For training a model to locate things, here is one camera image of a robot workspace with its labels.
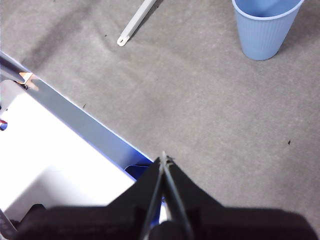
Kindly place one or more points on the blue ribbed plastic cup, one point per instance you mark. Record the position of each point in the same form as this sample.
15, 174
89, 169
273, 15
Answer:
262, 35

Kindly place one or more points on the cup brush with sponge head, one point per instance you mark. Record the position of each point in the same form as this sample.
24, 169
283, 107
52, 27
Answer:
135, 21

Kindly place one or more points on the grey metal table edge rail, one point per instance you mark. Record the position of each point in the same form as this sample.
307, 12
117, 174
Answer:
75, 117

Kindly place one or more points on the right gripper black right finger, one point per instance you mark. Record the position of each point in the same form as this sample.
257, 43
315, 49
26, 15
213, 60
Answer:
237, 225

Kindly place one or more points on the small metal corner bracket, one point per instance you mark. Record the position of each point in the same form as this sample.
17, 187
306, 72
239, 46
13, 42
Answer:
26, 77

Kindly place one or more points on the white base panel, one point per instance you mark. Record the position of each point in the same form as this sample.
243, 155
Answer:
50, 162

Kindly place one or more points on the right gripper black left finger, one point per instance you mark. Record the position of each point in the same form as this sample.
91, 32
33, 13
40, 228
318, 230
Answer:
112, 222

